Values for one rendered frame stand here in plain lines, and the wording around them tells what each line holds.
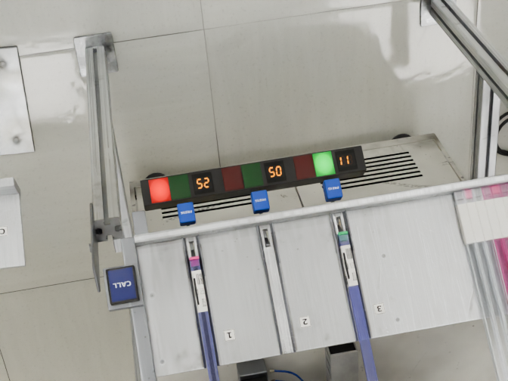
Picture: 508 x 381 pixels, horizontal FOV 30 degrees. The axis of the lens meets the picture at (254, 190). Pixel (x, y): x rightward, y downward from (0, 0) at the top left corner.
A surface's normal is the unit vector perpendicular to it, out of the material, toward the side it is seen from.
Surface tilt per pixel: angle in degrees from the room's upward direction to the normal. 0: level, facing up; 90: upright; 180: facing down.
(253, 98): 0
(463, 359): 0
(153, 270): 48
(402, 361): 0
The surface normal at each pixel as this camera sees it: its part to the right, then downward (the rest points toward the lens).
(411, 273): 0.05, -0.25
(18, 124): 0.17, 0.54
